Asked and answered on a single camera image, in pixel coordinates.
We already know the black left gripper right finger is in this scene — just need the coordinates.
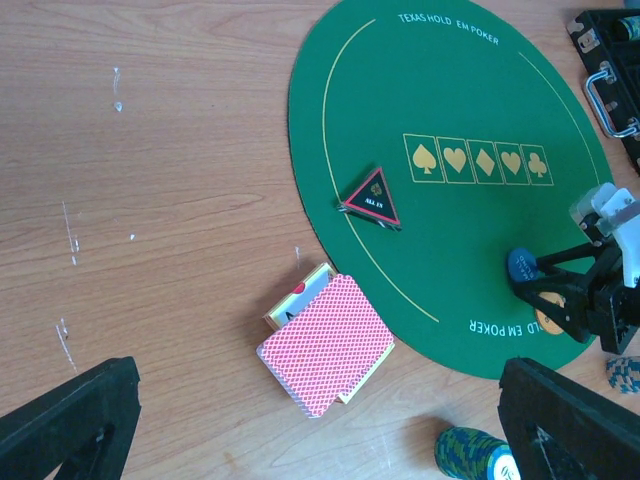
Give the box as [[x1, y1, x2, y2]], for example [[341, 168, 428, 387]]
[[498, 358, 639, 479]]

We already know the triangular all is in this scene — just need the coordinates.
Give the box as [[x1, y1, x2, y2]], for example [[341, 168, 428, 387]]
[[337, 166, 402, 232]]

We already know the silver case handle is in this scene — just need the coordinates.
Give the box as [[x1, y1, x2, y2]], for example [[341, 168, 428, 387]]
[[583, 61, 639, 140]]

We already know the blue small blind button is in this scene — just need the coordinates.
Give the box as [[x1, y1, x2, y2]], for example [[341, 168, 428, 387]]
[[506, 247, 539, 288]]

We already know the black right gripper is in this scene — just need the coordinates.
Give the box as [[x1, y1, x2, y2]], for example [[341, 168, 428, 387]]
[[511, 242, 639, 354]]

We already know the round green poker mat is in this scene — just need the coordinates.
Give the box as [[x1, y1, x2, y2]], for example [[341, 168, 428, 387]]
[[289, 1, 612, 379]]

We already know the black poker case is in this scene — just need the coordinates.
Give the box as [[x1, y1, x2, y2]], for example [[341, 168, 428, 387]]
[[566, 6, 639, 170]]

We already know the red backed card deck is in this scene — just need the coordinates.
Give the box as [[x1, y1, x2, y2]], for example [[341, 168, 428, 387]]
[[256, 273, 395, 419]]

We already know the chips row in case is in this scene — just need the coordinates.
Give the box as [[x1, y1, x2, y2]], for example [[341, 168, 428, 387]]
[[612, 15, 640, 42]]

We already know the green blue 50 chip stack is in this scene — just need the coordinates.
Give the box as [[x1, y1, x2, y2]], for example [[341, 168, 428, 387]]
[[434, 427, 521, 480]]

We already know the yellow playing card box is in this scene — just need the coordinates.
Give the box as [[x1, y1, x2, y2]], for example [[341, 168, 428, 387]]
[[262, 262, 396, 406]]

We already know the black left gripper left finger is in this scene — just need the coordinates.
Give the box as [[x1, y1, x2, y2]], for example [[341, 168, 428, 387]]
[[1, 356, 141, 479]]

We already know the orange big blind button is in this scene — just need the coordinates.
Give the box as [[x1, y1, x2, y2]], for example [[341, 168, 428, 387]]
[[533, 291, 571, 335]]

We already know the blue white chip stack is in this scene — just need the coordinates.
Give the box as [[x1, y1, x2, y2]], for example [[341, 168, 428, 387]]
[[605, 356, 640, 394]]

